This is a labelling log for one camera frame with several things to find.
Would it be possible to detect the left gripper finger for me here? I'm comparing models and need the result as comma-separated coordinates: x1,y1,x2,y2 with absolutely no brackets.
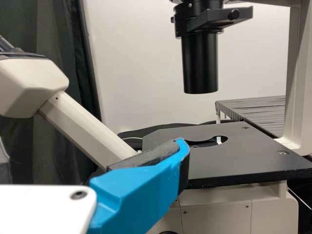
86,137,191,234

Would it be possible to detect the cream microscope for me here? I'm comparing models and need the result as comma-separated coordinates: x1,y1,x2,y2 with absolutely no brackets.
0,0,312,234

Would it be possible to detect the black platform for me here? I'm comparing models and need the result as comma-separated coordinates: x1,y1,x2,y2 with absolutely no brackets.
214,95,287,140

